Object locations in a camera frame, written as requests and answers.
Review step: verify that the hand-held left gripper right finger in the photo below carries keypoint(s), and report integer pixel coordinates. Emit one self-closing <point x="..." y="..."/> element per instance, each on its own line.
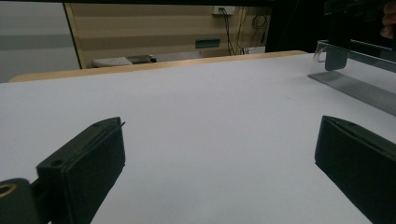
<point x="361" y="168"/>

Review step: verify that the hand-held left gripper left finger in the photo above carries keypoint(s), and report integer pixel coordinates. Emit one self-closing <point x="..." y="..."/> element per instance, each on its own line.
<point x="90" y="161"/>

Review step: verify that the clear plastic packaging box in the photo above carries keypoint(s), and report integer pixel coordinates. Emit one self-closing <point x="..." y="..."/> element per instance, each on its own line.
<point x="367" y="90"/>

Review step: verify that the black curtain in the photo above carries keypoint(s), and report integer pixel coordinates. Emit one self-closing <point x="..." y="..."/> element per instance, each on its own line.
<point x="292" y="28"/>

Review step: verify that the low wheeled base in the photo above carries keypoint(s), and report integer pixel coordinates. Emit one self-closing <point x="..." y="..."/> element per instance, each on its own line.
<point x="124" y="61"/>

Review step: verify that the white table mat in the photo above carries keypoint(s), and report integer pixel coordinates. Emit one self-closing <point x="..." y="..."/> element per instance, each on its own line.
<point x="202" y="130"/>

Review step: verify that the white cabinet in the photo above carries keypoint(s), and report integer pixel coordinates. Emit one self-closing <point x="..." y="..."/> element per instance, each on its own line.
<point x="34" y="40"/>

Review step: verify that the white wall socket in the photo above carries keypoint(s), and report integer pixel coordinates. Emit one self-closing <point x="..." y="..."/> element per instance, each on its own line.
<point x="223" y="10"/>

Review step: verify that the black metal frame bar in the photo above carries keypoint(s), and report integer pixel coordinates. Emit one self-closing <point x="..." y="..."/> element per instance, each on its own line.
<point x="124" y="1"/>

